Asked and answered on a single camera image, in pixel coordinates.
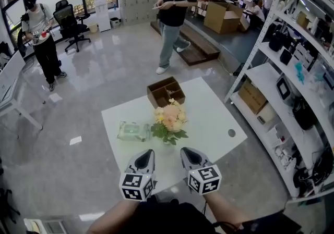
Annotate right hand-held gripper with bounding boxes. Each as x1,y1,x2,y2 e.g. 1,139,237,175
180,146,222,196

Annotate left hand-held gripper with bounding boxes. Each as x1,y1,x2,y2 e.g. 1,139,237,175
119,149,157,202

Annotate yellow artificial flowers bunch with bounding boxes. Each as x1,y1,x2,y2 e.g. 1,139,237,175
150,98,189,146

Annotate person's left forearm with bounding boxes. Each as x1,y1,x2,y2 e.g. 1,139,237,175
86,199,143,234

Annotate person's right forearm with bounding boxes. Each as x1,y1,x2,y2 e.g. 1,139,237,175
205,192,251,225

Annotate green wet wipes packet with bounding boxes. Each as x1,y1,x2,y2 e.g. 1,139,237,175
116,120,151,143

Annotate white table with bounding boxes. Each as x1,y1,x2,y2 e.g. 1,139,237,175
101,77,248,194

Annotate person's black clothing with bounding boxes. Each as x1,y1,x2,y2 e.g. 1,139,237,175
125,195,217,234

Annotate brown wooden organizer box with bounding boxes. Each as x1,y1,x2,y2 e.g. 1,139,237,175
147,76,186,109

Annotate white perforated basket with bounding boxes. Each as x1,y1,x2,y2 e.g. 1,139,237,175
266,126,284,147

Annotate closed cardboard box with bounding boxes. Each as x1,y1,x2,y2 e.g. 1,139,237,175
237,78,268,116

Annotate black equipment pack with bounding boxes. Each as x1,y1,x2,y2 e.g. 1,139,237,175
241,209,302,234

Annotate white metal shelving unit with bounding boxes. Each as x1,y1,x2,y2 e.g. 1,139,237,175
224,0,334,204

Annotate brown wooden steps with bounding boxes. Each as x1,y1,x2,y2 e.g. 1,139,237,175
150,20,221,66

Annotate white appliance with black screen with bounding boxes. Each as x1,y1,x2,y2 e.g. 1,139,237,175
276,75,298,105

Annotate black round pot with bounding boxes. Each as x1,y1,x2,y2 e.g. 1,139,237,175
292,97,318,131

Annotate teal plastic figure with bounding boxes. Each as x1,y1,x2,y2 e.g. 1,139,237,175
294,61,306,84

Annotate large open cardboard box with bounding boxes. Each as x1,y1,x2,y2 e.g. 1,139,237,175
203,1,250,35

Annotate black round speaker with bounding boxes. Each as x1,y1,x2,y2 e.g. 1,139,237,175
268,31,287,53

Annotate white side desk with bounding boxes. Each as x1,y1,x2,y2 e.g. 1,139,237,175
0,50,44,140

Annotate white water dispenser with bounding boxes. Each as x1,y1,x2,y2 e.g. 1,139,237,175
92,0,112,33

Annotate black office chair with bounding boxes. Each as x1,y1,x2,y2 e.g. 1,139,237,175
53,0,92,53

